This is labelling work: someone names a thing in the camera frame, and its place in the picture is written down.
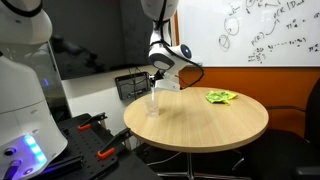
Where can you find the black orange clamp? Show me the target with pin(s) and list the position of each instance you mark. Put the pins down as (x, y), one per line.
(91, 120)
(113, 145)

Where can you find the green crumpled cloth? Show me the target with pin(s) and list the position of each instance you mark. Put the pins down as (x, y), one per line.
(220, 96)

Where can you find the metal table base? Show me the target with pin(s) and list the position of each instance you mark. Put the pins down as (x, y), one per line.
(190, 165)

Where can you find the whiteboard with writing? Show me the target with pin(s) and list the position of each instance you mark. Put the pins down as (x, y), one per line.
(253, 30)

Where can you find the black perforated mounting board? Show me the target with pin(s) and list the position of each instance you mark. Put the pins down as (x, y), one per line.
(90, 146)

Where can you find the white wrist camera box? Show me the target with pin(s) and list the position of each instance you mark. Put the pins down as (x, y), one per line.
(168, 84)

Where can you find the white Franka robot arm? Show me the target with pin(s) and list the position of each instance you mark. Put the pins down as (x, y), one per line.
(23, 100)

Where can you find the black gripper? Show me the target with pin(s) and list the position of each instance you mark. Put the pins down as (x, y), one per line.
(158, 76)

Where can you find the dark wall screen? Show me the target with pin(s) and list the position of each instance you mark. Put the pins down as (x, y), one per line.
(96, 33)

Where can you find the white pen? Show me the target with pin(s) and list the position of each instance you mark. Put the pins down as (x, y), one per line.
(153, 95)

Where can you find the clear plastic cup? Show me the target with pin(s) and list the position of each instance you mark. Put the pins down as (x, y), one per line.
(152, 108)

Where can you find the black office chair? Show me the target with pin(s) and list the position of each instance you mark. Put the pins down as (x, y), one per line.
(290, 150)

